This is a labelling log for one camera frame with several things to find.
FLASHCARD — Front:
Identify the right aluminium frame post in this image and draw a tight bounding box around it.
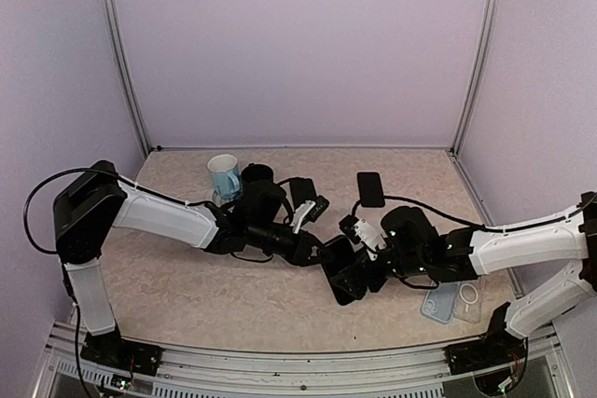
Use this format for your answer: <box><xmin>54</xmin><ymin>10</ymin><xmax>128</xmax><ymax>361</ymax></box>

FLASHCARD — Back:
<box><xmin>450</xmin><ymin>0</ymin><xmax>499</xmax><ymax>158</ymax></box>

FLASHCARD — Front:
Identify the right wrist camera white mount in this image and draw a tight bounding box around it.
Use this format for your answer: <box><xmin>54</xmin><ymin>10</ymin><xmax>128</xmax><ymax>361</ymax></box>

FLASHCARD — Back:
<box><xmin>339</xmin><ymin>215</ymin><xmax>386</xmax><ymax>261</ymax></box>

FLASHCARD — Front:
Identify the clear magsafe phone case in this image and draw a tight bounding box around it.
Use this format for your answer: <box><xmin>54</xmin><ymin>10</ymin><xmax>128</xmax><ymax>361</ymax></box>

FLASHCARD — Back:
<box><xmin>453</xmin><ymin>278</ymin><xmax>484</xmax><ymax>324</ymax></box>

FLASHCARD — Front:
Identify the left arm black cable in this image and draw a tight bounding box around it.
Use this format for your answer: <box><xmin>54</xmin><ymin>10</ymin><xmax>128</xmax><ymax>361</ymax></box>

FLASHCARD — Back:
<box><xmin>23</xmin><ymin>168</ymin><xmax>141</xmax><ymax>254</ymax></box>

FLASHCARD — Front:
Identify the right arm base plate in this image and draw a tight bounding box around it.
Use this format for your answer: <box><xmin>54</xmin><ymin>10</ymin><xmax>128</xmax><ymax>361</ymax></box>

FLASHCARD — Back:
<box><xmin>444</xmin><ymin>339</ymin><xmax>526</xmax><ymax>376</ymax></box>

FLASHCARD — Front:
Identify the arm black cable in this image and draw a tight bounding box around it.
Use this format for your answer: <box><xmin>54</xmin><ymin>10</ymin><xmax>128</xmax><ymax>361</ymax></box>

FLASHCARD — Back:
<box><xmin>349</xmin><ymin>196</ymin><xmax>584</xmax><ymax>234</ymax></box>
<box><xmin>23</xmin><ymin>168</ymin><xmax>141</xmax><ymax>254</ymax></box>

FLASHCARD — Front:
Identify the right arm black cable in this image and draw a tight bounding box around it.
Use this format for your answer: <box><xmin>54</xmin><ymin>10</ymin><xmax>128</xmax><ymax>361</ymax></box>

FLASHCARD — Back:
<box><xmin>349</xmin><ymin>196</ymin><xmax>584</xmax><ymax>234</ymax></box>

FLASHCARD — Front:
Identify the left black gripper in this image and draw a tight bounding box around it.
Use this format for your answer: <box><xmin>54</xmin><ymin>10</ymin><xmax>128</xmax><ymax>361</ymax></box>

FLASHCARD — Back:
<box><xmin>249</xmin><ymin>219</ymin><xmax>335</xmax><ymax>267</ymax></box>

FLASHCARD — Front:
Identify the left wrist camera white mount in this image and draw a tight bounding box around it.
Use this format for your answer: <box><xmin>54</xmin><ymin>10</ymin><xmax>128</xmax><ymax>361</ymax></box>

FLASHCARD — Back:
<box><xmin>291</xmin><ymin>196</ymin><xmax>329</xmax><ymax>234</ymax></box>

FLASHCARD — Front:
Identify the dark green ceramic mug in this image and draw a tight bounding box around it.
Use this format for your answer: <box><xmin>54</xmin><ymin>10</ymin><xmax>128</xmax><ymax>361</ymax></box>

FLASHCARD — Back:
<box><xmin>241</xmin><ymin>163</ymin><xmax>274</xmax><ymax>185</ymax></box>

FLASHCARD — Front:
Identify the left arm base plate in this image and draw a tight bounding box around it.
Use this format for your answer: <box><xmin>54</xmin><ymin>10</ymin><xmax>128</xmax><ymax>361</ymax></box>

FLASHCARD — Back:
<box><xmin>80</xmin><ymin>338</ymin><xmax>162</xmax><ymax>377</ymax></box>

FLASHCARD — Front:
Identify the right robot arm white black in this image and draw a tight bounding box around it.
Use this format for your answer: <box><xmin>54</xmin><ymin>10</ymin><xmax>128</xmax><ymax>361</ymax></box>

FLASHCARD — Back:
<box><xmin>348</xmin><ymin>192</ymin><xmax>596</xmax><ymax>364</ymax></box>

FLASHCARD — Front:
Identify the aluminium frame post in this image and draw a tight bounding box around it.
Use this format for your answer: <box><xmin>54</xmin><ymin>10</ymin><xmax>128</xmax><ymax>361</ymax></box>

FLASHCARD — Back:
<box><xmin>450</xmin><ymin>0</ymin><xmax>499</xmax><ymax>158</ymax></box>
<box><xmin>102</xmin><ymin>0</ymin><xmax>152</xmax><ymax>158</ymax></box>

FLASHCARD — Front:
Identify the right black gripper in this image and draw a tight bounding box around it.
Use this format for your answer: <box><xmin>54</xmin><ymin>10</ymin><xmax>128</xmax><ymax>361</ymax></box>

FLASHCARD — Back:
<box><xmin>331</xmin><ymin>243</ymin><xmax>428</xmax><ymax>299</ymax></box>

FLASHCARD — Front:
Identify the light blue ceramic mug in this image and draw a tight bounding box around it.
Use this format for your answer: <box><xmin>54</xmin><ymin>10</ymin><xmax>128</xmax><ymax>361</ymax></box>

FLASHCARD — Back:
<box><xmin>207</xmin><ymin>154</ymin><xmax>242</xmax><ymax>199</ymax></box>

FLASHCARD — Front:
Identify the white grey ringed plate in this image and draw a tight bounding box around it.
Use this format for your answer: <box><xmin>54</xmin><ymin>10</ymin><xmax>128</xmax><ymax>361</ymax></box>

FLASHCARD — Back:
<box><xmin>204</xmin><ymin>189</ymin><xmax>235</xmax><ymax>207</ymax></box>

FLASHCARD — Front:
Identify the black phone case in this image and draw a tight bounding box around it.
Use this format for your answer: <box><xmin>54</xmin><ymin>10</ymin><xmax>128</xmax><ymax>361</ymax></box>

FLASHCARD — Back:
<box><xmin>322</xmin><ymin>236</ymin><xmax>368</xmax><ymax>306</ymax></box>

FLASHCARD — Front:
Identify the light blue phone case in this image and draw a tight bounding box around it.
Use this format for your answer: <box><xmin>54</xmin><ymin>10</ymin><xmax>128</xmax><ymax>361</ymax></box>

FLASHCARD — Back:
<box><xmin>420</xmin><ymin>282</ymin><xmax>460</xmax><ymax>324</ymax></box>

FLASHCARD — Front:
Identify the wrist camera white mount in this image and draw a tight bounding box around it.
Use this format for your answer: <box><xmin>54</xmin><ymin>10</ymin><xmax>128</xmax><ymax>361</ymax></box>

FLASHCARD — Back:
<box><xmin>291</xmin><ymin>196</ymin><xmax>329</xmax><ymax>234</ymax></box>
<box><xmin>339</xmin><ymin>215</ymin><xmax>386</xmax><ymax>261</ymax></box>

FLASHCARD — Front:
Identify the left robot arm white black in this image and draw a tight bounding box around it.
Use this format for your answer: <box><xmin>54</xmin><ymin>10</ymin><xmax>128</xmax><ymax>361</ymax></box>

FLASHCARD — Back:
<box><xmin>53</xmin><ymin>160</ymin><xmax>335</xmax><ymax>365</ymax></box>

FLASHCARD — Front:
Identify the black phone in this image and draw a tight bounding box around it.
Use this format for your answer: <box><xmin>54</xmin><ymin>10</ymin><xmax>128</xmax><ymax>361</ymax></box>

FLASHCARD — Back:
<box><xmin>289</xmin><ymin>177</ymin><xmax>317</xmax><ymax>209</ymax></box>
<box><xmin>356</xmin><ymin>172</ymin><xmax>385</xmax><ymax>208</ymax></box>

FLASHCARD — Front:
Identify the front aluminium rail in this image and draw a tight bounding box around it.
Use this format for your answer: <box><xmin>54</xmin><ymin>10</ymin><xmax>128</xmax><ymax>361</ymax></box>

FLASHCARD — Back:
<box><xmin>25</xmin><ymin>325</ymin><xmax>580</xmax><ymax>397</ymax></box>

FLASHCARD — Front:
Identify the left aluminium frame post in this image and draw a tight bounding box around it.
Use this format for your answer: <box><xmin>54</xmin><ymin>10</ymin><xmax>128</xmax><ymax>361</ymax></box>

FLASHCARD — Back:
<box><xmin>102</xmin><ymin>0</ymin><xmax>152</xmax><ymax>158</ymax></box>

